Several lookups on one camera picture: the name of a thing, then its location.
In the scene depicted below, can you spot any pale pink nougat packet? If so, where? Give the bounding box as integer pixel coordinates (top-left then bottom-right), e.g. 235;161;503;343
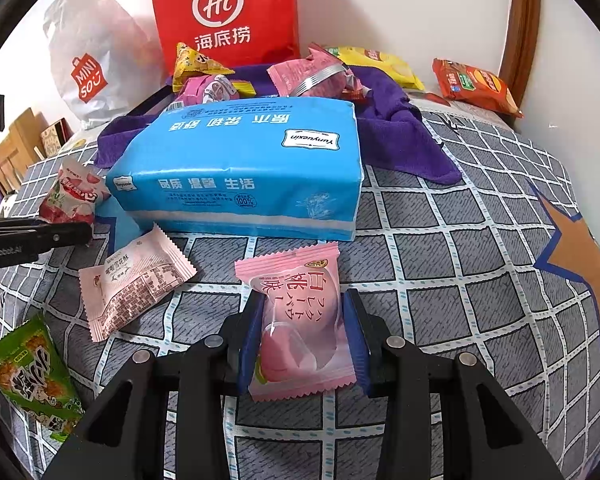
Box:
78;224;199;343

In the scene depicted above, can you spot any red paper bag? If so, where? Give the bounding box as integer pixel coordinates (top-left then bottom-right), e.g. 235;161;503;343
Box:
147;0;301;81

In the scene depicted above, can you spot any large pink snack packet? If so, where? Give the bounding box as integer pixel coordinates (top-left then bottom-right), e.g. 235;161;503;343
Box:
267;46;351;98

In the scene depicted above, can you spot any pink peach snack packet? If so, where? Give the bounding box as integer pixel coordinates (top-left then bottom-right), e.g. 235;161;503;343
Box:
234;241;357;403

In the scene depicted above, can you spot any patterned cardboard box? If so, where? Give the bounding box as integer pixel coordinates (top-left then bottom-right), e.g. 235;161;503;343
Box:
40;119;73;153

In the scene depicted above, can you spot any purple towel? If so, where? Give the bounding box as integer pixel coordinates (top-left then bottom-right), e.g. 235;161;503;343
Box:
94;62;463;186

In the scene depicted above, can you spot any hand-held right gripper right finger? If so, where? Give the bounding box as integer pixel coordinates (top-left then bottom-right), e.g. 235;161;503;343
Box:
342;288;566;480

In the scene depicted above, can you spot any yellow triangular snack packet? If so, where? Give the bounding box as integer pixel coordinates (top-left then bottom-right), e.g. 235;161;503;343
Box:
172;41;225;93

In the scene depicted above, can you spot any yellow chip bag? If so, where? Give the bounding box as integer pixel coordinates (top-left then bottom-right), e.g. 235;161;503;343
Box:
325;46;426;92

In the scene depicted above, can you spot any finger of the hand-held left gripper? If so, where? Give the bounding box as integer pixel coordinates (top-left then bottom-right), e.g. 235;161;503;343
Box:
0;217;93;273

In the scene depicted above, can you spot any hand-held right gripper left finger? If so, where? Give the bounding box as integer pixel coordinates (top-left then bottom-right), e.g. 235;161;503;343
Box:
42;290;266;480

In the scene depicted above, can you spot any orange chip bag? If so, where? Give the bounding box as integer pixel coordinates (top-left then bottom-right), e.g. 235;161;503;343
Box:
432;58;524;119

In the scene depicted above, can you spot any light wooden furniture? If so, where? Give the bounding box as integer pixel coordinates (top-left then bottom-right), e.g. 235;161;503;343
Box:
0;107;48;196

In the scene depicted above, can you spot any strawberry snack packet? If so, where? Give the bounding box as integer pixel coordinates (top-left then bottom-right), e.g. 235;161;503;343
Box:
39;156;103;224

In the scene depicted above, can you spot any green snack packet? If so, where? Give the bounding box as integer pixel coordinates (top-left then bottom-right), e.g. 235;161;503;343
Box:
0;312;83;443

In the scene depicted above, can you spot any white printed paper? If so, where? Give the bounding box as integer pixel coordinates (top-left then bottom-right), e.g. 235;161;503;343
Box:
410;97;506;122

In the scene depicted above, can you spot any brown wooden frame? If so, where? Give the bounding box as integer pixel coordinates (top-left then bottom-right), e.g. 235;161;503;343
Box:
497;0;542;98

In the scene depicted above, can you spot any blue tissue pack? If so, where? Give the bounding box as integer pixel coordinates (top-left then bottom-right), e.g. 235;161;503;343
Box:
105;97;363;243

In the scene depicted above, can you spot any pink cartoon snack packet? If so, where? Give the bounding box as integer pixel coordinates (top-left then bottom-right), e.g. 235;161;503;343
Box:
180;74;241;107

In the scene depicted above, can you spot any white plastic bag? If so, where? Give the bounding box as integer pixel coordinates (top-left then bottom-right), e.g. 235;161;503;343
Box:
42;0;166;128

